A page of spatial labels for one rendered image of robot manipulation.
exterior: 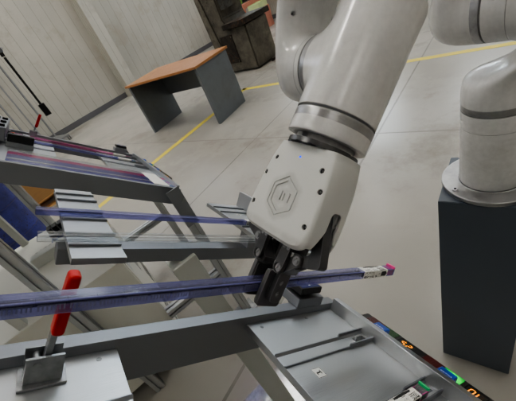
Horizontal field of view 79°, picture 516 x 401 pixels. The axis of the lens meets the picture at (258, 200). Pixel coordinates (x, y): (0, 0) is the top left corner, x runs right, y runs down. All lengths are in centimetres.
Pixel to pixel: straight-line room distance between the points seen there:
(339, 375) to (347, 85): 35
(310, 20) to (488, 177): 53
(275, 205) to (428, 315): 119
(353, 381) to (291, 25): 44
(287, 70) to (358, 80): 11
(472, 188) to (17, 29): 834
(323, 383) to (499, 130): 55
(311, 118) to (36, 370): 34
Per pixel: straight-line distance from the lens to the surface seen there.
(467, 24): 68
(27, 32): 859
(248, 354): 99
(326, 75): 32
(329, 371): 47
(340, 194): 30
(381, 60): 32
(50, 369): 37
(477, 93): 72
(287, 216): 30
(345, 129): 30
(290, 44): 40
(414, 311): 146
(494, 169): 79
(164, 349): 45
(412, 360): 56
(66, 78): 861
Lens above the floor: 123
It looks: 33 degrees down
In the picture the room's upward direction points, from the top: 24 degrees counter-clockwise
